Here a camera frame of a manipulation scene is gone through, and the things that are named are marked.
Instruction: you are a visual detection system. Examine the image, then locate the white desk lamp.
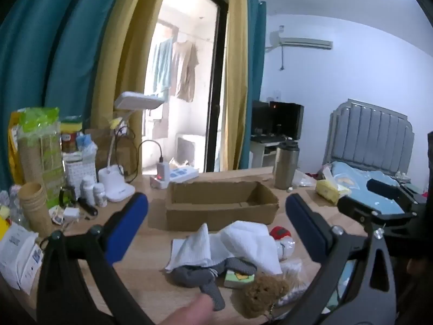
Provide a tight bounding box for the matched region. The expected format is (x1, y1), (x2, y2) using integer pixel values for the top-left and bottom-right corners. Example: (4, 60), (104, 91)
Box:
(98, 91), (165, 204)

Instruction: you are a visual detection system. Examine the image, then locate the wide teal curtain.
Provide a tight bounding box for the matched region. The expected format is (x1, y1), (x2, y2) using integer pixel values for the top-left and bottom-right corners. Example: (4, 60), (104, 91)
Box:
(0, 0), (131, 190)

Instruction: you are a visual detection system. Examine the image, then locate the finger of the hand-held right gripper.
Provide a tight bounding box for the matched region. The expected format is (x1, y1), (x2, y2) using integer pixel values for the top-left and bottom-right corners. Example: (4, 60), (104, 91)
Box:
(336, 194), (418, 226)
(366, 178), (418, 207)

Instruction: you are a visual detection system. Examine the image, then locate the wide yellow curtain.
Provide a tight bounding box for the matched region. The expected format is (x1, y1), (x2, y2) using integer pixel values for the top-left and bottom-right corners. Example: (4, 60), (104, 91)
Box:
(90, 0), (173, 173)

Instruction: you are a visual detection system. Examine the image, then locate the brown paper bag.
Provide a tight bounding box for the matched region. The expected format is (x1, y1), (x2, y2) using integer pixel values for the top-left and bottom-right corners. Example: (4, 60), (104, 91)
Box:
(84, 129), (143, 177)

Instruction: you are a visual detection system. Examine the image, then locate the teal hanging shirt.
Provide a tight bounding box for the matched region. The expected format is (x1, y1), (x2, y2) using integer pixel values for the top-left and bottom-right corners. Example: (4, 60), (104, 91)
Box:
(149, 37), (175, 100)

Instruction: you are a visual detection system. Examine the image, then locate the white woven basket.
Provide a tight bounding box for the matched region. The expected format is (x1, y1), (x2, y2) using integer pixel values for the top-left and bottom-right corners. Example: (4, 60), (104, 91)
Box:
(63, 157), (97, 199)

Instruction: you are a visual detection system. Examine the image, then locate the black charger cable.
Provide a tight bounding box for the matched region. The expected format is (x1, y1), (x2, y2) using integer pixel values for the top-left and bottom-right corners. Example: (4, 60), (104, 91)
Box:
(123, 140), (165, 181)

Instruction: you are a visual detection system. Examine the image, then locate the black door frame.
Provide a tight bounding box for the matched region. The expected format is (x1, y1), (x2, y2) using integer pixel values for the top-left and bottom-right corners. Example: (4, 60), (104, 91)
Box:
(172, 0), (231, 173)

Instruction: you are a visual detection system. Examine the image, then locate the narrow yellow curtain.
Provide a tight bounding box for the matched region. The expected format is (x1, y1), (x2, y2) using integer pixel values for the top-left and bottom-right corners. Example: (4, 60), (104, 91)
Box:
(223, 0), (252, 171)

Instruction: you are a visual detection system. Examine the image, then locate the small yellow green pad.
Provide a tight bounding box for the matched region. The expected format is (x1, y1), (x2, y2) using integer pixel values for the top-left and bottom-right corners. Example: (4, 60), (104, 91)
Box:
(224, 267), (255, 289)

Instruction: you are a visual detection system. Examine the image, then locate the white air conditioner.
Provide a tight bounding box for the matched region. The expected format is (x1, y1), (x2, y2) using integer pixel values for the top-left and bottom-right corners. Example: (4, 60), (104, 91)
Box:
(269, 30), (334, 51)

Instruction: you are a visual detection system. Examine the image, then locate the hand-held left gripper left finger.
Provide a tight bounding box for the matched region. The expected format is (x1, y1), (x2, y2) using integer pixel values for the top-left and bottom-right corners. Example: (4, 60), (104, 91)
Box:
(37, 192), (154, 325)

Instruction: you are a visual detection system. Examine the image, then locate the black computer monitor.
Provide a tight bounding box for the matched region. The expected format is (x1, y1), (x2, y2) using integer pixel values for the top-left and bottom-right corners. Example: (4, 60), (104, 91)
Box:
(252, 100), (304, 141)

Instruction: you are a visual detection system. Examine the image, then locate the steel tumbler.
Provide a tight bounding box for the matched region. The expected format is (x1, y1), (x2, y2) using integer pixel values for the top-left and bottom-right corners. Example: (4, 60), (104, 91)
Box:
(273, 141), (300, 190)

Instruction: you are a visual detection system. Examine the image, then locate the yellow tissue pack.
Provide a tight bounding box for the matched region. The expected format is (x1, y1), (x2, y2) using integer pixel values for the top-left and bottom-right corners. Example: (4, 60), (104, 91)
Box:
(315, 171), (352, 205)

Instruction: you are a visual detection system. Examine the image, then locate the black strap loop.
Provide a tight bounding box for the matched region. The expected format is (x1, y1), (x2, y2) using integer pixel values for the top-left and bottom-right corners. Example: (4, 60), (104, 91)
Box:
(58, 187), (78, 208)

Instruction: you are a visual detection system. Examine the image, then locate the person's right forearm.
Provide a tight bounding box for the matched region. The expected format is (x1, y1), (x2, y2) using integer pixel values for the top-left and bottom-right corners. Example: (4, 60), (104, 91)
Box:
(404, 257), (433, 325)

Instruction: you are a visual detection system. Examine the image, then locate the blue white tissue pack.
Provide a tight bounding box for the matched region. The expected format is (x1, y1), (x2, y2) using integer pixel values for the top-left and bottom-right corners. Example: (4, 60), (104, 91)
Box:
(76, 132), (99, 156)

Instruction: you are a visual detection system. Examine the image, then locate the brown cardboard box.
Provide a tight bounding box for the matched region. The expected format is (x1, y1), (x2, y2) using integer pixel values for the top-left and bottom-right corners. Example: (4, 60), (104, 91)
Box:
(165, 180), (281, 232)

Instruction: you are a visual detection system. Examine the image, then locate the green paper cup package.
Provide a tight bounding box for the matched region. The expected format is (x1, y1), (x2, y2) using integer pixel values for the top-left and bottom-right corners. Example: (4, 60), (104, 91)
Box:
(17, 107), (66, 207)

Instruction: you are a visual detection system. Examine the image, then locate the stack of brown paper cups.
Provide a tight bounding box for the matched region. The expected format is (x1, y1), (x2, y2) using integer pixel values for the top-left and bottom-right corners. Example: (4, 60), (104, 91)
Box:
(18, 182), (55, 238)

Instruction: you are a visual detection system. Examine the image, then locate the clear plastic bag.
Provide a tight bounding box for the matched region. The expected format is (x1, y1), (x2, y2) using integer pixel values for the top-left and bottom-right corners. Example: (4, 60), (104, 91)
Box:
(279, 259), (305, 307)

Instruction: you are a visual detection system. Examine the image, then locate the white paper box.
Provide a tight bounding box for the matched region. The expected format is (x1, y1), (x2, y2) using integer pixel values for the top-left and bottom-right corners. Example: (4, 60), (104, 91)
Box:
(0, 223), (44, 295)

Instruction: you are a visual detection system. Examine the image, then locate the white pill bottle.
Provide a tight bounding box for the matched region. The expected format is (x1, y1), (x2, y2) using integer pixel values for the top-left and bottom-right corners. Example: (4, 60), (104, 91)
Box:
(80, 176), (96, 207)
(93, 183), (108, 208)

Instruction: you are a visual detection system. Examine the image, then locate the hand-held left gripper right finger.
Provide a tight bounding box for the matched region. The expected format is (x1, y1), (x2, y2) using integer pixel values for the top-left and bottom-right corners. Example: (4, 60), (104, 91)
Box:
(277, 193), (397, 325)

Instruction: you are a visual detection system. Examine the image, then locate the white charger plug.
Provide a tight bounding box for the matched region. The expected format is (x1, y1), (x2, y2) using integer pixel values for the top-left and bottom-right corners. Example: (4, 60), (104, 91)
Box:
(150, 162), (169, 190)

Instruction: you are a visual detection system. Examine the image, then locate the white computer desk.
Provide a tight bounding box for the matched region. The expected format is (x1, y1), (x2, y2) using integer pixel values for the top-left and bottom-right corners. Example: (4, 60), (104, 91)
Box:
(250, 135), (295, 169)

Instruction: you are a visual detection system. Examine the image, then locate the person's left hand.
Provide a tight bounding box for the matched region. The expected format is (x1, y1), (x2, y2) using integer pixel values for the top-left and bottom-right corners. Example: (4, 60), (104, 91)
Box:
(159, 294), (215, 325)

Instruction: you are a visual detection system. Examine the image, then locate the light blue blanket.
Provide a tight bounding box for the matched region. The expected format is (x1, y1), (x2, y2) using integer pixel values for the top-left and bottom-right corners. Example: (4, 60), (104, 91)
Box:
(330, 161), (406, 215)

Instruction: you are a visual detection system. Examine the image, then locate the white blue power strip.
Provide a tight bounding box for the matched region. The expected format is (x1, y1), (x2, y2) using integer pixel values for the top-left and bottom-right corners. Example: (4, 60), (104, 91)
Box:
(168, 165), (199, 183)

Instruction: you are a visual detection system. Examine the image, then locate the narrow teal curtain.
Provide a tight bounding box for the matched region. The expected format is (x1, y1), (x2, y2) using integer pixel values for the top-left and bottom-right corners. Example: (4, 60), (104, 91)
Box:
(245, 0), (268, 170)

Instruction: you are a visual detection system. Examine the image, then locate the yellow orange bag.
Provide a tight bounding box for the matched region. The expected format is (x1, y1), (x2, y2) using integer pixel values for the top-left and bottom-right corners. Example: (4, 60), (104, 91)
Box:
(7, 111), (26, 185)

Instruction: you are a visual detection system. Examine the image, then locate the white plastic wrapper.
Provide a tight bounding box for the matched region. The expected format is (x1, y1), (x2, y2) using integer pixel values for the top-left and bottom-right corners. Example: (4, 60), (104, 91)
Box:
(293, 169), (317, 188)

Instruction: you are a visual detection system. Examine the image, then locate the grey bed headboard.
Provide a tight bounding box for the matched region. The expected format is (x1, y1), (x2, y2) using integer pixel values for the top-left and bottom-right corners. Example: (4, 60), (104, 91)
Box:
(323, 99), (415, 180)

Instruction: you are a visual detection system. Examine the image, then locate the thick white towel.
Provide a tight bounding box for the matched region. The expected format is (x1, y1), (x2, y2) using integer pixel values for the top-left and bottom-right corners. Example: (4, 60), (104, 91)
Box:
(218, 220), (283, 276)

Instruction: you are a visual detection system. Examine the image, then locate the brown teddy bear plush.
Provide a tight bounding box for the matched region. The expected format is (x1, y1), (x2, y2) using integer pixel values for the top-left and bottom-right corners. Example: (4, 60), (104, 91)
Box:
(242, 272), (291, 319)

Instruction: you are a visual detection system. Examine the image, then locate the red and white plush toy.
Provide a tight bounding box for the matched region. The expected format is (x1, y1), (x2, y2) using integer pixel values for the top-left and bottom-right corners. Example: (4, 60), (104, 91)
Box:
(269, 226), (298, 261)

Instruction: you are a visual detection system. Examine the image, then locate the jar with yellow lid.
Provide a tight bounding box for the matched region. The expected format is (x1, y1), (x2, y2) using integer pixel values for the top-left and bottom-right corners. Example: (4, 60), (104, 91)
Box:
(60, 115), (83, 153)

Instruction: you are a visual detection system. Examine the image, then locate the beige hanging shirt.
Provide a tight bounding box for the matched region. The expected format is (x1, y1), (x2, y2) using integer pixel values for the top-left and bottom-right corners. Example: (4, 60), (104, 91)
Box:
(169, 40), (200, 103)

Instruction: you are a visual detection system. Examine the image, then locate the white balcony appliance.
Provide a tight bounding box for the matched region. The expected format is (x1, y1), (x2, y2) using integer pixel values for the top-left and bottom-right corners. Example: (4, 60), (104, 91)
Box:
(176, 134), (206, 171)

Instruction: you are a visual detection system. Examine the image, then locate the thin white cloth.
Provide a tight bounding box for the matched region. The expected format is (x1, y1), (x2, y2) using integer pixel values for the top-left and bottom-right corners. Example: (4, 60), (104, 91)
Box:
(165, 223), (234, 273)

